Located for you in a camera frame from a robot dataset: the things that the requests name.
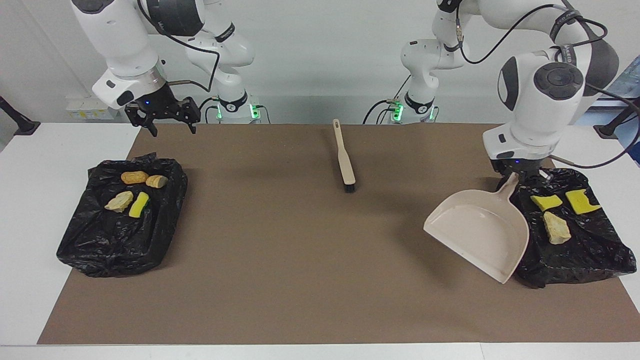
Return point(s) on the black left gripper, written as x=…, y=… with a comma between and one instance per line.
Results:
x=520, y=166

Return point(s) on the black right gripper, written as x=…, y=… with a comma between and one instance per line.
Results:
x=160, y=102

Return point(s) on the small yellow sponge piece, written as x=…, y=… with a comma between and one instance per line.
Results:
x=546, y=202

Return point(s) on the striped croissant bread piece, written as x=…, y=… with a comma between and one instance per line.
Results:
x=556, y=227

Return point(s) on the notched yellow sponge piece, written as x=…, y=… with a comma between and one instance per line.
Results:
x=580, y=201

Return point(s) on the pale cut bread chunk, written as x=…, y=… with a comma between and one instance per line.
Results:
x=157, y=181

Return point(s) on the brown bread roll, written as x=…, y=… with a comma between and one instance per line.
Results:
x=134, y=177

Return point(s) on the beige plastic dustpan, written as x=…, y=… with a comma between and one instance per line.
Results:
x=475, y=230

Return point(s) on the green and yellow sponge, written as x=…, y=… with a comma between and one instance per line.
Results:
x=139, y=205

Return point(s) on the pale crusty bread chunk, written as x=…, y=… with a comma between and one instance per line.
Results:
x=119, y=202

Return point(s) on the beige hand brush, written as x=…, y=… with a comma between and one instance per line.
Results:
x=345, y=160

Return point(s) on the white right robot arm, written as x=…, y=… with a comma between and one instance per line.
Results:
x=120, y=45

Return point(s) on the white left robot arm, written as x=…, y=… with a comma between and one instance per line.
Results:
x=535, y=90

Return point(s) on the black bag lined bin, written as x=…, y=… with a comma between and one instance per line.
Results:
x=100, y=245
x=590, y=255

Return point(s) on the black stand foot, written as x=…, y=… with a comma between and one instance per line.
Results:
x=22, y=125
x=607, y=131

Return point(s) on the blue glass partition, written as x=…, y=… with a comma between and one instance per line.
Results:
x=630, y=80

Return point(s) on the brown table mat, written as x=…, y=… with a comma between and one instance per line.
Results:
x=300, y=275

